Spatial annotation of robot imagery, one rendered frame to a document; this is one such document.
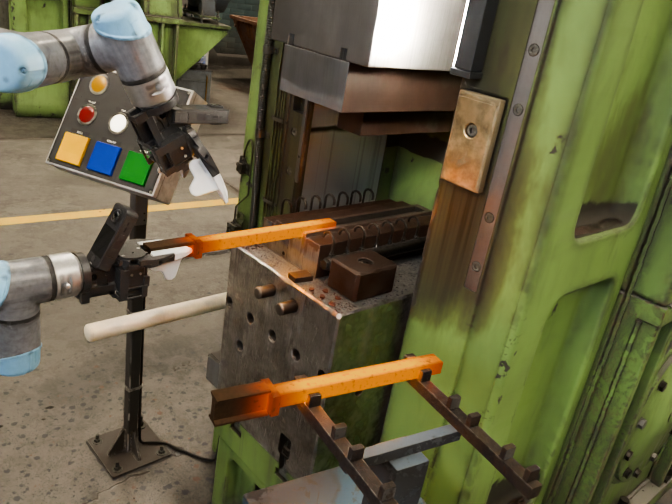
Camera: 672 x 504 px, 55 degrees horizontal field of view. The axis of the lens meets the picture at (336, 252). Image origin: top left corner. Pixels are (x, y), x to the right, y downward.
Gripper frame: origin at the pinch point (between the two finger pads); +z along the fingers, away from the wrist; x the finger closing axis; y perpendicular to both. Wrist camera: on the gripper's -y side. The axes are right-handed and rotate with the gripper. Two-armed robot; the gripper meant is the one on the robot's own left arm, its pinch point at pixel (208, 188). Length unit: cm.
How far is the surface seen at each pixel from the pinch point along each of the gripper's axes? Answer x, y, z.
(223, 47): -772, -400, 311
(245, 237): 1.5, -2.4, 13.4
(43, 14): -483, -108, 87
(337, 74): 5.0, -31.0, -8.6
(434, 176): -4, -60, 38
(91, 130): -61, 0, 6
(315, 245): 6.2, -14.3, 22.3
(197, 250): 2.4, 7.8, 8.5
